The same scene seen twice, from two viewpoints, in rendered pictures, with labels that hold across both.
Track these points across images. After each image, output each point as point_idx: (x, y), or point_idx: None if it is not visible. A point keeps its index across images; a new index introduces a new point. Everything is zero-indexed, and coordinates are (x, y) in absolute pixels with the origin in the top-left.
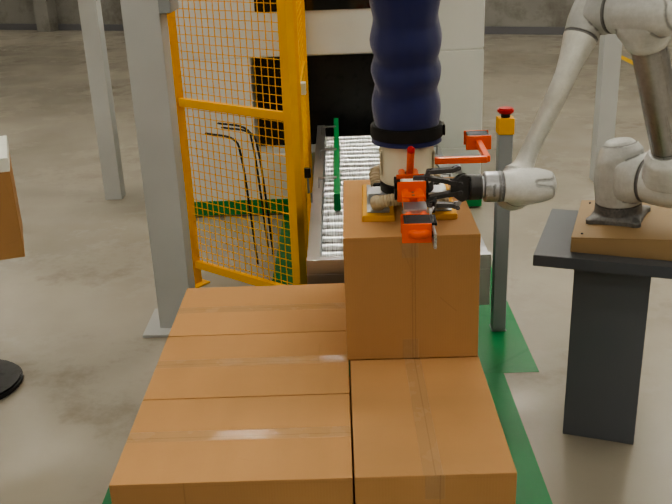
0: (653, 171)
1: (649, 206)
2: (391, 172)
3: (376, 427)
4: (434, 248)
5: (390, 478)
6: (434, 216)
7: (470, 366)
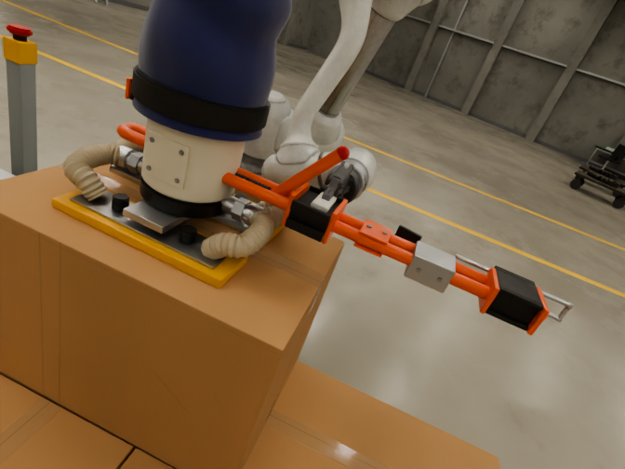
0: (325, 127)
1: None
2: (209, 181)
3: None
4: (560, 321)
5: None
6: (507, 270)
7: (312, 377)
